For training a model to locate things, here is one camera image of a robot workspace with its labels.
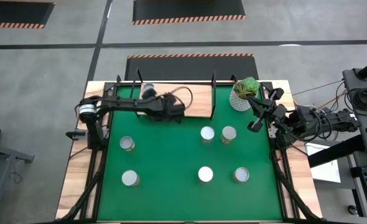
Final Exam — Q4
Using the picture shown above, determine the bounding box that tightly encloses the green table mat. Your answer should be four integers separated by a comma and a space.
96, 85, 284, 222

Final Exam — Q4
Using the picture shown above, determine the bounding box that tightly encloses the succulent in white patterned pot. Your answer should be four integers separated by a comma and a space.
229, 77, 261, 112

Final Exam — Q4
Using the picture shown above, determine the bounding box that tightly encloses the coiled black cable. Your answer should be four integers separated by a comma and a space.
344, 88, 367, 116

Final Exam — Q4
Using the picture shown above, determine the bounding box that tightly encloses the tall Cherries can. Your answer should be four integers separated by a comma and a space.
121, 169, 141, 187

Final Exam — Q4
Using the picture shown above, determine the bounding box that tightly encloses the short can lemon print label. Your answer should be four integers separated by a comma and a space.
119, 136, 136, 152

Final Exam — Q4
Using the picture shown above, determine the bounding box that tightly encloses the short can yellow green label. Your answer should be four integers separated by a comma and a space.
141, 82, 157, 100

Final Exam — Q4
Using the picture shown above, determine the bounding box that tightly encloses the short can orange patterned label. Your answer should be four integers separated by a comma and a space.
233, 167, 251, 184

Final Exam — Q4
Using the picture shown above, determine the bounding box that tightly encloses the white paper sheet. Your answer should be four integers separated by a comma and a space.
304, 143, 342, 184

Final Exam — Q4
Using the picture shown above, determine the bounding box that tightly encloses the grey metal side table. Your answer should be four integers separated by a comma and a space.
0, 139, 35, 224

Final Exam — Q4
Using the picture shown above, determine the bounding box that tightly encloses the grey equipment stand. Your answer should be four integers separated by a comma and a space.
341, 68, 367, 155

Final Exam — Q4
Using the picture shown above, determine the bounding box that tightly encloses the tall Pineapple can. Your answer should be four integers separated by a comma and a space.
220, 125, 238, 145

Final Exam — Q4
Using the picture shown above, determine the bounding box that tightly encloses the wooden tray with black rails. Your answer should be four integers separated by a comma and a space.
129, 67, 218, 121

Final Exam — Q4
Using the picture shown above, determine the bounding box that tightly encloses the black aluminium rig frame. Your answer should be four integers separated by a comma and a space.
57, 73, 324, 224

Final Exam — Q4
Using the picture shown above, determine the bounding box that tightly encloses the black striped-edge floor mat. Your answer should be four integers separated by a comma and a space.
0, 1, 55, 30
132, 0, 246, 26
124, 53, 260, 82

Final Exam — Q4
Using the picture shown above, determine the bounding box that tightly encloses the tall tin can silver lid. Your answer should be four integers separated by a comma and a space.
197, 166, 215, 184

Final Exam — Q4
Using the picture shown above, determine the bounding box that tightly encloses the black stand leg beam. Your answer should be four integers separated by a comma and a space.
307, 134, 363, 169

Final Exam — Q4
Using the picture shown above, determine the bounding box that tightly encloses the tall Pears can green label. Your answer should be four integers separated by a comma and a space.
200, 126, 216, 144

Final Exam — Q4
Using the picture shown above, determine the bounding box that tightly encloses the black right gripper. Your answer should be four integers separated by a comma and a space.
247, 88, 287, 133

